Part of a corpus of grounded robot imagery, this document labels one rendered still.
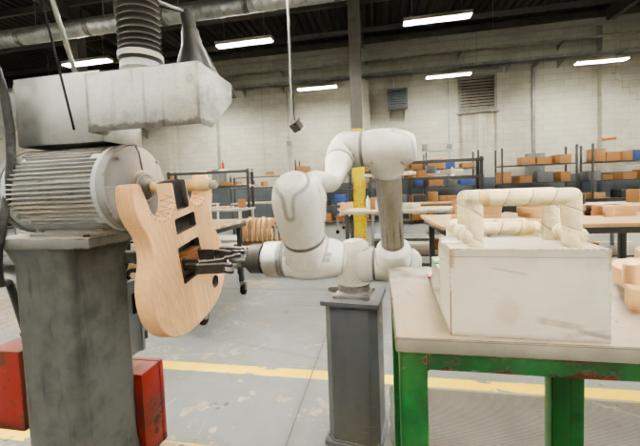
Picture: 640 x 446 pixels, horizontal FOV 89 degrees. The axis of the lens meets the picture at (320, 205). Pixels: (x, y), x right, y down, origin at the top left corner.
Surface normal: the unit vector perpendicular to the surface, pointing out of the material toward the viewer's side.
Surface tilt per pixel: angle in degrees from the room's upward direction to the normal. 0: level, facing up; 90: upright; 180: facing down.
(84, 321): 90
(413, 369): 90
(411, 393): 89
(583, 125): 90
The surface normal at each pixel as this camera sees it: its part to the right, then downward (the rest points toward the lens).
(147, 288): -0.19, -0.07
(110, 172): 0.78, -0.16
